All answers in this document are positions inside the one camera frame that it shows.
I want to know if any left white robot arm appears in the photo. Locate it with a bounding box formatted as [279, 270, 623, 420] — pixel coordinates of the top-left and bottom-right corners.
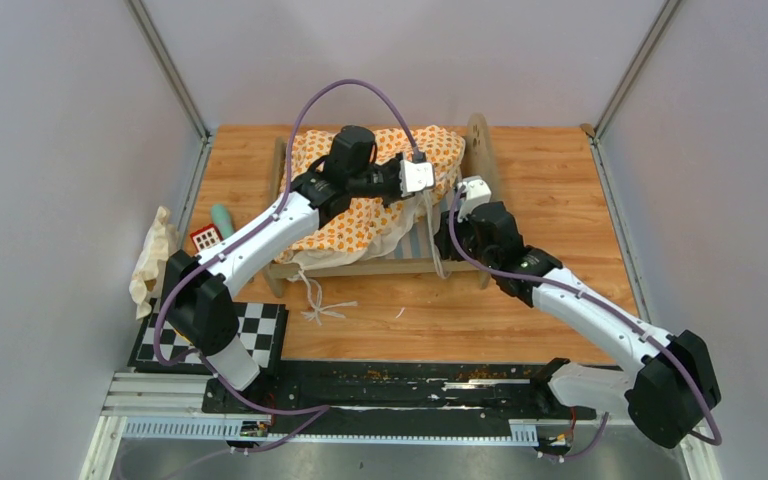
[157, 126, 436, 413]

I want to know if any white duck pillow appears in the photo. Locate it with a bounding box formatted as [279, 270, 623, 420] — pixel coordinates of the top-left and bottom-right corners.
[128, 206, 180, 320]

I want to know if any teal cylinder toy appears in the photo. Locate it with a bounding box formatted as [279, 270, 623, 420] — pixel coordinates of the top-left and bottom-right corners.
[210, 204, 236, 237]

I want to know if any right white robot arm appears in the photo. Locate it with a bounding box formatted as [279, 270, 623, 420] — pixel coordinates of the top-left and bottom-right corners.
[436, 176, 723, 448]

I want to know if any black white checkerboard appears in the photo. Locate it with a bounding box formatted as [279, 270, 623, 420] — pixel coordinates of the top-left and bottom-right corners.
[132, 299, 290, 373]

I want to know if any wooden pet bed frame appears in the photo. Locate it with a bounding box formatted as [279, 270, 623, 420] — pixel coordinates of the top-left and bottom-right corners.
[263, 113, 503, 297]

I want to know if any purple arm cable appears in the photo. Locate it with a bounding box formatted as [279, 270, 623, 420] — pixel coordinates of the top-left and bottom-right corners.
[153, 79, 423, 439]
[445, 185, 727, 459]

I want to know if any yellow duck print blanket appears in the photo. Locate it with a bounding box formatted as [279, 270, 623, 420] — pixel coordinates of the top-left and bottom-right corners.
[275, 125, 466, 270]

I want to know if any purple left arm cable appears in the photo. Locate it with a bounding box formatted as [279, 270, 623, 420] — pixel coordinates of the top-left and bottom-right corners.
[153, 79, 423, 439]

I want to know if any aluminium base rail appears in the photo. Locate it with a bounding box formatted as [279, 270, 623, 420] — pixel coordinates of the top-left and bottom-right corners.
[102, 354, 722, 451]

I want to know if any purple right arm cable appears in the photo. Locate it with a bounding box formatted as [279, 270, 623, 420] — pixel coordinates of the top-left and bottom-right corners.
[445, 185, 727, 459]

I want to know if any red window toy block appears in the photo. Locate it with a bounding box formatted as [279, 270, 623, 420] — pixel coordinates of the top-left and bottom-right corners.
[189, 224, 224, 254]

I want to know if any blue striped mattress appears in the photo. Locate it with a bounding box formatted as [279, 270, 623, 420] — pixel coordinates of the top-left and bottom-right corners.
[408, 217, 436, 259]

